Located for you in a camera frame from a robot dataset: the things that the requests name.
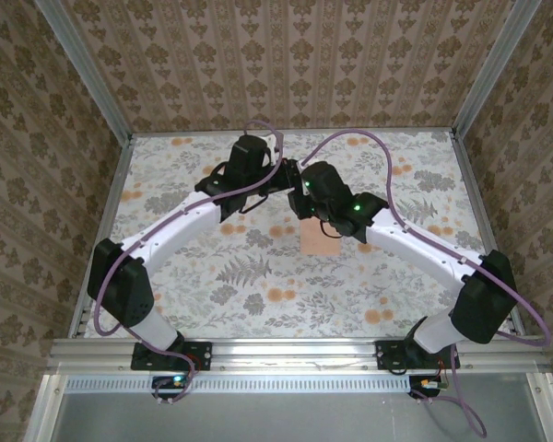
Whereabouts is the peach paper envelope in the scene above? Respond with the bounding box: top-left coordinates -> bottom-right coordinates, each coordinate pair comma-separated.
300,219 -> 341,256

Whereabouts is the small controller board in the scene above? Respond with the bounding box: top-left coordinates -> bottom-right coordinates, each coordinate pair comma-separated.
150,374 -> 189,400
407,374 -> 449,400

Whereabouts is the grey metal panel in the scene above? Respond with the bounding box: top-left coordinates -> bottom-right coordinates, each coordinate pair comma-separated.
50,373 -> 552,442

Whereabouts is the thin black right gripper cable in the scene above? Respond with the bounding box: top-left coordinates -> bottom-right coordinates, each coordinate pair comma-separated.
319,219 -> 347,240

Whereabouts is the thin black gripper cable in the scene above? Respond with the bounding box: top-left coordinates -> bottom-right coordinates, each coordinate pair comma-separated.
237,195 -> 271,216
319,219 -> 347,240

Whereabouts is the thin black left gripper cable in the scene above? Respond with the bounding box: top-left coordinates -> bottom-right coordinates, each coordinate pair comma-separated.
237,195 -> 271,216

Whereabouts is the thin aluminium table rail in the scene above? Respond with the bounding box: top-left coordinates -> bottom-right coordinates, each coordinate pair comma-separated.
129,128 -> 456,137

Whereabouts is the aluminium table side rail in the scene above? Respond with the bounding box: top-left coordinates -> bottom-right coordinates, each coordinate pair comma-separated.
67,133 -> 138,341
450,130 -> 527,336

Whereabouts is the aluminium frame rail with bases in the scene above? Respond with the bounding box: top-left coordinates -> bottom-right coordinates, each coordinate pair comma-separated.
45,337 -> 553,375

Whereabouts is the slanted aluminium frame post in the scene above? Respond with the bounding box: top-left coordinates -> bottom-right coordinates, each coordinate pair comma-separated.
33,0 -> 135,143
450,0 -> 544,135

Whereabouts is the perforated metal cable tray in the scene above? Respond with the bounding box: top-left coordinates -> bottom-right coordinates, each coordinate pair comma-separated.
65,377 -> 410,394

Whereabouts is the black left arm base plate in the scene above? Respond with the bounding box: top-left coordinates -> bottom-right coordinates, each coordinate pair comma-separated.
131,341 -> 213,372

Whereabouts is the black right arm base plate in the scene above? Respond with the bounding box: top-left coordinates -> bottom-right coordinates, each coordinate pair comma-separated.
374,339 -> 462,372

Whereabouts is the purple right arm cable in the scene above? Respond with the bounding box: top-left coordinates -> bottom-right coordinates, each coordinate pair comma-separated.
301,130 -> 553,436

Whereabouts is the aluminium frame bar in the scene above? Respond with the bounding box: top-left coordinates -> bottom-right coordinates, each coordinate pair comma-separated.
22,373 -> 70,442
524,372 -> 553,442

